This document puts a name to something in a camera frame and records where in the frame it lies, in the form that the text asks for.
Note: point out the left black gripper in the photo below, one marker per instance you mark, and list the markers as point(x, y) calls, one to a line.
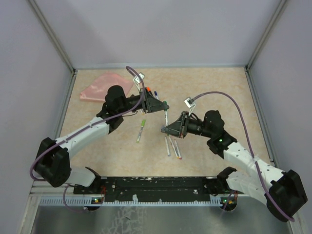
point(152, 104)

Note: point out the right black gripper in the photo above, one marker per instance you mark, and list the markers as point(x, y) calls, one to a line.
point(178, 128)

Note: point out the lavender marker pen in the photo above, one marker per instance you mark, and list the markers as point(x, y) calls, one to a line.
point(167, 146)

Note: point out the white slotted cable duct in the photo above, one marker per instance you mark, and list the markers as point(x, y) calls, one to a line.
point(74, 201)

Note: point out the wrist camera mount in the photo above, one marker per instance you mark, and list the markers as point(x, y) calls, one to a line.
point(137, 81)
point(190, 103)

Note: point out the light green capped marker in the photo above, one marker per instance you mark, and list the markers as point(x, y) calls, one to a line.
point(141, 130)

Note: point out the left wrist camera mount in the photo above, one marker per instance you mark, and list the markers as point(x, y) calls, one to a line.
point(137, 81)

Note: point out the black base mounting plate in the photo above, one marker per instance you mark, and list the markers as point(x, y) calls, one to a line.
point(155, 189)

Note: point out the aluminium frame rail right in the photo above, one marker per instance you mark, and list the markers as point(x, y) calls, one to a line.
point(282, 4)

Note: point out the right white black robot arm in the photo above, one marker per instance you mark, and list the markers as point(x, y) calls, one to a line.
point(282, 192)

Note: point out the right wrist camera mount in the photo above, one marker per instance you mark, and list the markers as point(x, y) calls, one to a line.
point(190, 103)

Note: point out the aluminium frame rail left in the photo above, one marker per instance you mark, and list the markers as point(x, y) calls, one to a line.
point(51, 34)

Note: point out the yellow capped marker pen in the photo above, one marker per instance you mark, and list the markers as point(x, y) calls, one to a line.
point(174, 148)

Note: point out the pink plastic bag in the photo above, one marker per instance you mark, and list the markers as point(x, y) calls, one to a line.
point(98, 89)

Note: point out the magenta capped marker pen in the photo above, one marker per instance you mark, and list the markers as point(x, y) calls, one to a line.
point(177, 150)

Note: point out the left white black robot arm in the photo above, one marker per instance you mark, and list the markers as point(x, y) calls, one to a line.
point(52, 163)

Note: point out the dark green capped marker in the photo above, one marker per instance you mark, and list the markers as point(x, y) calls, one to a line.
point(166, 113)

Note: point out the aluminium frame rail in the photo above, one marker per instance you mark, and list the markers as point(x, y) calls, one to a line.
point(51, 34)
point(282, 4)

